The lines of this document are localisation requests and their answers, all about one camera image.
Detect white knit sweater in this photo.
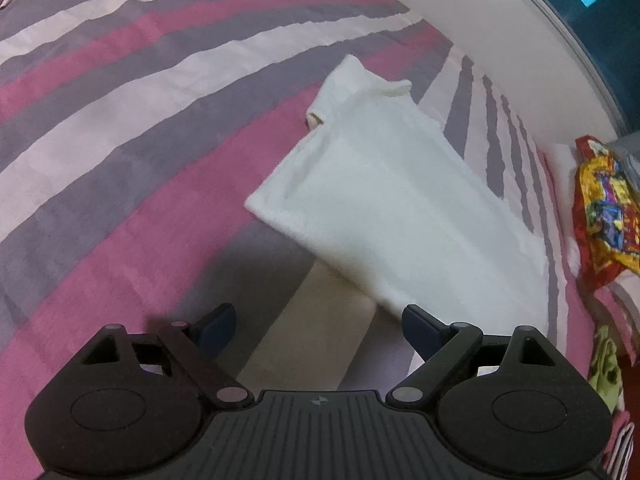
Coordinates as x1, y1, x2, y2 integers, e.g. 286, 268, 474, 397
244, 54, 550, 342

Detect white framed window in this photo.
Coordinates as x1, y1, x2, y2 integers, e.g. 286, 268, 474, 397
487, 0, 640, 136

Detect grey window curtain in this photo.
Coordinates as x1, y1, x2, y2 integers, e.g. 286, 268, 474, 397
614, 132, 640, 181

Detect pink grey striped bed sheet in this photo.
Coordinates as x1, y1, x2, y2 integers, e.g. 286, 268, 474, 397
0, 0, 640, 480

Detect colourful printed cloth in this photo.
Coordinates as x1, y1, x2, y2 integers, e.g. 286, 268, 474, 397
572, 135, 640, 291

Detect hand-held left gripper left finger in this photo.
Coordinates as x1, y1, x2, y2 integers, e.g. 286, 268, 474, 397
80, 303, 255, 407

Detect green cloth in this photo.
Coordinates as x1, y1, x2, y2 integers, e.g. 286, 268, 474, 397
587, 325, 625, 407

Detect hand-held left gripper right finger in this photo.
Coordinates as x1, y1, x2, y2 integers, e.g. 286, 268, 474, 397
386, 304, 552, 407

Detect pink pillow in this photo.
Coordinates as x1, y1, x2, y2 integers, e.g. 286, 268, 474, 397
592, 272, 640, 356

